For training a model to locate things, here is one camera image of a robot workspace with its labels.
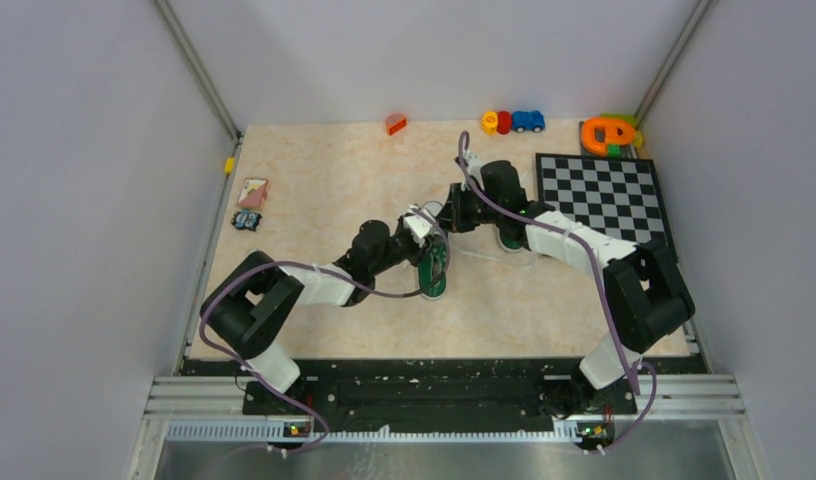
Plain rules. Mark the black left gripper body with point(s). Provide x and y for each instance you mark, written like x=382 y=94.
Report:
x=405 y=247

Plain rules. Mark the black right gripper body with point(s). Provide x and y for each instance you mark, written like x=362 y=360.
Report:
x=469 y=210

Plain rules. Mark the green canvas sneaker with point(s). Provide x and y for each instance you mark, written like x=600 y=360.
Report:
x=502 y=186
x=431 y=277

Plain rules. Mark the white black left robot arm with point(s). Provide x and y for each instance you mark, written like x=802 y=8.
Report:
x=250 y=307

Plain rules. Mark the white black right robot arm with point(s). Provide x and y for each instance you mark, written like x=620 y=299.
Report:
x=640 y=287

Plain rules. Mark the yellow toy block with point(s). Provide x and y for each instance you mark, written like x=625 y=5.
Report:
x=489 y=122

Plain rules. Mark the red toy block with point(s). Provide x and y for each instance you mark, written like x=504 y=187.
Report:
x=504 y=122

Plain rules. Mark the blue toy car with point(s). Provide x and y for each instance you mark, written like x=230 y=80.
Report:
x=523 y=121

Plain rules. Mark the orange toy brick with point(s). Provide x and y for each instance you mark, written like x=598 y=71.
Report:
x=395 y=123

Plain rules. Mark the black white chessboard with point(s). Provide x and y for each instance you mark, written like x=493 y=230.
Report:
x=618 y=197

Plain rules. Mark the pink tangram puzzle box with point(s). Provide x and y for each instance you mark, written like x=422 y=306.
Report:
x=253 y=194

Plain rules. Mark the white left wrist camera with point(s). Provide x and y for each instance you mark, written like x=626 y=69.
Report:
x=418 y=223

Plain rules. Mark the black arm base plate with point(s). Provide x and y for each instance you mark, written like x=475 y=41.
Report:
x=431 y=395

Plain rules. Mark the orange green ring toy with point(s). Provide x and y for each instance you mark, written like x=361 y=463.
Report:
x=610 y=135

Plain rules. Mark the yellow clip on frame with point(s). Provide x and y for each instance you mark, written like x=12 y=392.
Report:
x=229 y=166

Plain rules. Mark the aluminium frame rail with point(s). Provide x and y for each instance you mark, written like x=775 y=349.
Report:
x=211 y=408

